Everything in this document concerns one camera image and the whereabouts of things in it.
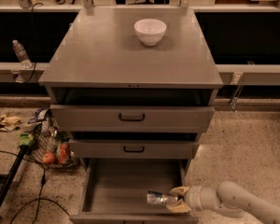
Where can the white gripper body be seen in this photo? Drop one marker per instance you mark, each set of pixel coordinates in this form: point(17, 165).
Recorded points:
point(194, 198)

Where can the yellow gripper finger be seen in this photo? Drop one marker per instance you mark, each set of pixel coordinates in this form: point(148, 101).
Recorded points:
point(179, 207)
point(179, 191)

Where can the silver redbull can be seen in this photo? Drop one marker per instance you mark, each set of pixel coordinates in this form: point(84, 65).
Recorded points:
point(154, 197)

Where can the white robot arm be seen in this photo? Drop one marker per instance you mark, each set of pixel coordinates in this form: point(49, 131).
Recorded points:
point(228, 200)

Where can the grey bottom drawer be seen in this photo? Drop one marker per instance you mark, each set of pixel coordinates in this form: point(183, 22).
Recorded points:
point(116, 192)

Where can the grey drawer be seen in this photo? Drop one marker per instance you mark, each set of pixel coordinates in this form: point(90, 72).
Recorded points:
point(116, 192)
point(124, 149)
point(132, 119)

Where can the grey drawer cabinet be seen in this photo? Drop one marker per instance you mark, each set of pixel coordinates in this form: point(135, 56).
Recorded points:
point(101, 62)

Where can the grey middle drawer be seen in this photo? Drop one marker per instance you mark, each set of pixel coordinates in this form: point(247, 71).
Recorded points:
point(124, 149)

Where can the grey top drawer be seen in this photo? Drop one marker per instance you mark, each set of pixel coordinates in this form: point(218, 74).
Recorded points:
point(132, 119)

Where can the red snack packet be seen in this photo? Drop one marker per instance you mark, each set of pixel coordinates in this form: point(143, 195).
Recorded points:
point(63, 153)

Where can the red apple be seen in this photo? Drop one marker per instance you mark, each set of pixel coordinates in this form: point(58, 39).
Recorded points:
point(48, 158)

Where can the white ceramic bowl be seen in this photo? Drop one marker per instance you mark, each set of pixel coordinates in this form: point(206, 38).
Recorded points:
point(150, 31)

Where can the black pole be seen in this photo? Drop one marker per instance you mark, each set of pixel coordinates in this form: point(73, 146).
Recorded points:
point(12, 173)

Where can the crumpled snack wrappers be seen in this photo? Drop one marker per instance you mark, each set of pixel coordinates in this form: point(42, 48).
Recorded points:
point(9, 123)

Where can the clear plastic water bottle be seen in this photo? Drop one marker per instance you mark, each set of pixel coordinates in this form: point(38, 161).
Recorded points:
point(21, 54)

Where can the wire basket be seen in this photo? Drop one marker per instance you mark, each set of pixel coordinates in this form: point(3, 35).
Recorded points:
point(47, 138)

